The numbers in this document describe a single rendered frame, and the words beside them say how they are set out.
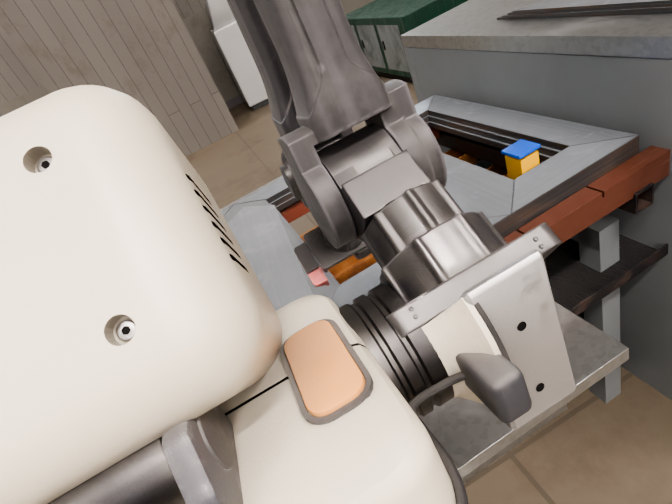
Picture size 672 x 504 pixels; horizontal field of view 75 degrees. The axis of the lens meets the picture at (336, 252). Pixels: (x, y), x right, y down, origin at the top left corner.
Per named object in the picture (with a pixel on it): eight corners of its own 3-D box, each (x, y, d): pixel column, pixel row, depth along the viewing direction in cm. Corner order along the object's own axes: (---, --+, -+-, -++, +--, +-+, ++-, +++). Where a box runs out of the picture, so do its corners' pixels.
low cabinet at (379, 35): (545, 22, 447) (538, -52, 412) (419, 88, 429) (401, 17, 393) (450, 23, 587) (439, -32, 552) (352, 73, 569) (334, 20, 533)
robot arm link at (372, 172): (376, 236, 29) (444, 198, 30) (303, 128, 33) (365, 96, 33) (374, 278, 38) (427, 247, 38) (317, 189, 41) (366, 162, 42)
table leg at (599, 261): (589, 390, 142) (577, 222, 105) (603, 380, 142) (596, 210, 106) (606, 403, 137) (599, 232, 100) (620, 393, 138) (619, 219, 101)
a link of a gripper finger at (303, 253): (304, 273, 71) (290, 243, 63) (342, 251, 71) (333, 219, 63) (324, 306, 67) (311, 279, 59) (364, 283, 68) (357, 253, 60)
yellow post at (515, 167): (515, 222, 112) (504, 156, 102) (531, 212, 113) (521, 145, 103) (530, 229, 108) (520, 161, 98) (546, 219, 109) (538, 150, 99)
